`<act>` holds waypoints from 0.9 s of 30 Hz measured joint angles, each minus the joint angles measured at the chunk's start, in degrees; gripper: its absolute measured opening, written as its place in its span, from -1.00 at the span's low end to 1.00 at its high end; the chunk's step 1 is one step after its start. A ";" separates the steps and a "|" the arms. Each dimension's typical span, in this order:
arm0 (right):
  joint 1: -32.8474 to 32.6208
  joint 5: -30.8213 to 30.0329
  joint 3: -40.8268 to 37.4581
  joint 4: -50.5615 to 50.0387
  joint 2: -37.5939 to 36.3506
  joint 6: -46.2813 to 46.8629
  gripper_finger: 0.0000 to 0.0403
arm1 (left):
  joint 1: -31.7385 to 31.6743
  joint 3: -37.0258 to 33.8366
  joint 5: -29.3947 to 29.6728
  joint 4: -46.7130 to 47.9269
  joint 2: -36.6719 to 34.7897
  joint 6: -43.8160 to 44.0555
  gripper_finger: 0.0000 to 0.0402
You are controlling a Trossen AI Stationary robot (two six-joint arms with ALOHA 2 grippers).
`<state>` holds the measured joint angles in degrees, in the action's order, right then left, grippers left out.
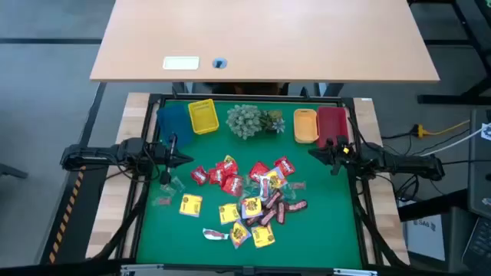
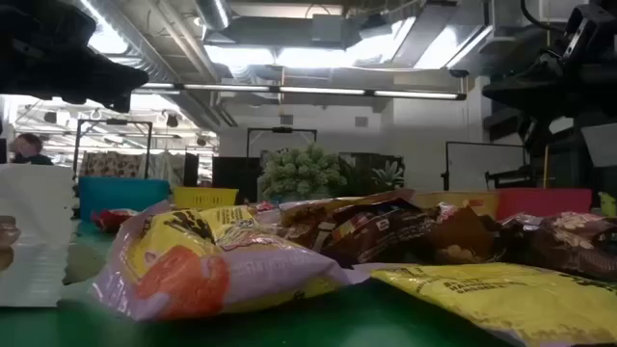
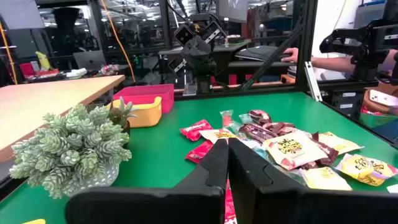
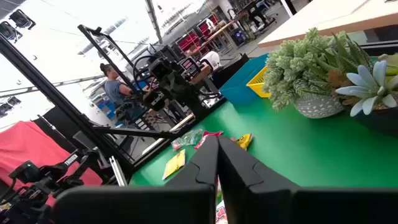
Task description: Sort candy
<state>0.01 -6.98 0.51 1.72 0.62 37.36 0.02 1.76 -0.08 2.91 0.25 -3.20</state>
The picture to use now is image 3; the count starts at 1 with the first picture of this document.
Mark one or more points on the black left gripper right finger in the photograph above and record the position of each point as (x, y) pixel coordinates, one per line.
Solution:
(248, 174)

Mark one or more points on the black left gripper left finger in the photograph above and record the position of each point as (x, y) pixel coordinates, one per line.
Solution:
(214, 168)

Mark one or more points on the pale Sour Patch Kids pack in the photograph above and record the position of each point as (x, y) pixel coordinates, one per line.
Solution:
(293, 149)

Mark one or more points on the yellow Sour Patch Kids pack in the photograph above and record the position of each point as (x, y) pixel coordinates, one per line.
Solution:
(337, 142)
(325, 180)

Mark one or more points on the brown chocolate bar wrapper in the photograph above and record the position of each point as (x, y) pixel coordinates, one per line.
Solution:
(329, 154)
(278, 127)
(256, 132)
(259, 116)

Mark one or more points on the white red candy pack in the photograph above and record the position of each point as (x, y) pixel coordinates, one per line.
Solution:
(393, 188)

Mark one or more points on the person's forearm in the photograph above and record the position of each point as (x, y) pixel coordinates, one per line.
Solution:
(332, 63)

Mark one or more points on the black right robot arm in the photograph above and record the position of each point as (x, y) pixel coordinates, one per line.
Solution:
(202, 73)

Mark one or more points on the black background robot arm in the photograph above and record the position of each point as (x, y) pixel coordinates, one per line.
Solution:
(363, 40)

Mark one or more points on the clear wrapped red candy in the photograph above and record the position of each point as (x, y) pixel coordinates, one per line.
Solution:
(227, 118)

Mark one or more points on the black laptop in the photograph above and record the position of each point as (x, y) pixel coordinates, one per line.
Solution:
(261, 53)

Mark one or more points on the red plastic bin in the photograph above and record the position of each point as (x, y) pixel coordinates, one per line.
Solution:
(149, 93)

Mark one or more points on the pale yellow plastic bin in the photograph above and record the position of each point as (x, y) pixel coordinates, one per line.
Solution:
(146, 116)

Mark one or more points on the person's hand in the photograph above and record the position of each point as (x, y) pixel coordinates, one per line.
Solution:
(290, 55)

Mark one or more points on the small succulent in black pot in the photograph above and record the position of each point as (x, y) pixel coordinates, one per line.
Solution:
(121, 113)

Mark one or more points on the silver laptop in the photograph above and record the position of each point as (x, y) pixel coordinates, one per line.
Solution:
(90, 59)

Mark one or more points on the silver aluminium extrusion bar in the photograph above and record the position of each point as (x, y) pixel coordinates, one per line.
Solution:
(312, 81)

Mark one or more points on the black labelled equipment box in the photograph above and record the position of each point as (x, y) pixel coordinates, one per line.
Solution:
(342, 104)

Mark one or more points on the green plastic basket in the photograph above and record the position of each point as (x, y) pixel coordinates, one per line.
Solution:
(376, 119)

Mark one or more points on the pale green potted succulent bush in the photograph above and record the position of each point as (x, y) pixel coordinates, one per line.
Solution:
(71, 149)

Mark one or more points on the white phone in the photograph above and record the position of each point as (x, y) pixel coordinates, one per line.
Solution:
(382, 98)

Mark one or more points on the yellow bottle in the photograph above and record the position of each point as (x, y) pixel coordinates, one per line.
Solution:
(43, 60)

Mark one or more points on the light wooden desk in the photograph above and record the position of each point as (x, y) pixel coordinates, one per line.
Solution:
(46, 99)

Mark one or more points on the red box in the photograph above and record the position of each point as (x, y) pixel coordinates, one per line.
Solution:
(26, 69)

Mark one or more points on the black vertical frame post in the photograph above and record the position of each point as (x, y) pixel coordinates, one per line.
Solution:
(306, 43)

